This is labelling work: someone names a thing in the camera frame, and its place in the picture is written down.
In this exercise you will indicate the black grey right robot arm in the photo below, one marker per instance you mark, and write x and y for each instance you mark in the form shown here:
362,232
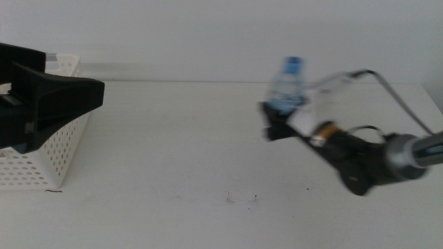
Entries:
363,162

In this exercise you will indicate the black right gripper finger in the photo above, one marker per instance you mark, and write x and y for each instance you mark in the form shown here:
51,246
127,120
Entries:
268,115

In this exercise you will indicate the white perforated plastic basket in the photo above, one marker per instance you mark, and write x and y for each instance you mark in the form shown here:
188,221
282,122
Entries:
52,166

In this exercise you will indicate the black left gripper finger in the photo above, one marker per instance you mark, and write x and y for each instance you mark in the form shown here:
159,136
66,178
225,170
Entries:
62,100

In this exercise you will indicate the clear water bottle blue cap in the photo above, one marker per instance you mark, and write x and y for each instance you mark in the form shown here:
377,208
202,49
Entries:
287,90

